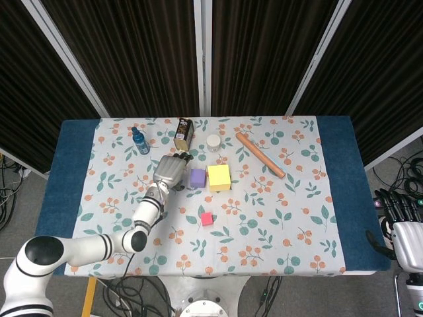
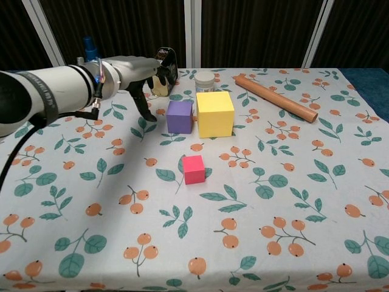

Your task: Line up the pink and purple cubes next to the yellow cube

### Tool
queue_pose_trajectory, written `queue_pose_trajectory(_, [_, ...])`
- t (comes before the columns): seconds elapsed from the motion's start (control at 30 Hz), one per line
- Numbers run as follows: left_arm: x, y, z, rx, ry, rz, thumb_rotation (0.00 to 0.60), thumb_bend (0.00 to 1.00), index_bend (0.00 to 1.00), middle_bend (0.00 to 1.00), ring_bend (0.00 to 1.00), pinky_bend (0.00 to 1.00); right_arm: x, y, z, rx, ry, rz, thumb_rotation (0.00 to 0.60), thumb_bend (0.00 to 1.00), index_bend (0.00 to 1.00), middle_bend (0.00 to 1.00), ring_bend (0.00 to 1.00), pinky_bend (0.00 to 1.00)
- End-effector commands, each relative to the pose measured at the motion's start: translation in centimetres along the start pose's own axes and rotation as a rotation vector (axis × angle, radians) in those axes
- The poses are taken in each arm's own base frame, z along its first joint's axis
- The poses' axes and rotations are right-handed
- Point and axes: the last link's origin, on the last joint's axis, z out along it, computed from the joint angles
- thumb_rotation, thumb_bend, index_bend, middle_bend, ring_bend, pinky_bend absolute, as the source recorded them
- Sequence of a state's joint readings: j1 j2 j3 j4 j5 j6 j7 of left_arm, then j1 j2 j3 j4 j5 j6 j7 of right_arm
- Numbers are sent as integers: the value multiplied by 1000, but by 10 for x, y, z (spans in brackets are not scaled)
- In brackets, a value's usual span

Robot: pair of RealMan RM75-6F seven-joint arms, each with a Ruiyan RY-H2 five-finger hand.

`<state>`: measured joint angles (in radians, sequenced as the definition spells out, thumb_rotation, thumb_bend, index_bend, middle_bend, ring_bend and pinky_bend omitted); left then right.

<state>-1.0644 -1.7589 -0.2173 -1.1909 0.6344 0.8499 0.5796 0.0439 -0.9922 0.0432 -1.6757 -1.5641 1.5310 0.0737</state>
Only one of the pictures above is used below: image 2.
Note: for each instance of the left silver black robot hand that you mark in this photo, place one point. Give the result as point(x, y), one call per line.
point(133, 70)

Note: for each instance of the purple foam cube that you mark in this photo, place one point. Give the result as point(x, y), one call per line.
point(179, 117)

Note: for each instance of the pink foam cube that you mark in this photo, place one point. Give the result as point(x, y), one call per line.
point(194, 170)

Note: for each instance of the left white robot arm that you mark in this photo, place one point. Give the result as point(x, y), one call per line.
point(45, 91)

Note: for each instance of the dark pleated partition panel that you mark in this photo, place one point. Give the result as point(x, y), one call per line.
point(121, 30)
point(15, 33)
point(358, 30)
point(255, 30)

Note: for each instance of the blue spray bottle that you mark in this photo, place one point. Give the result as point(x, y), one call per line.
point(90, 48)

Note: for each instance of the white round jar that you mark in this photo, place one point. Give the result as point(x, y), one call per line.
point(204, 82)

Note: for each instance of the yellow foam cube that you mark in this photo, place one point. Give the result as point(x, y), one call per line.
point(215, 114)

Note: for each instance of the fruit and leaf print tablecloth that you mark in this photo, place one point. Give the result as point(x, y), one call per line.
point(194, 228)

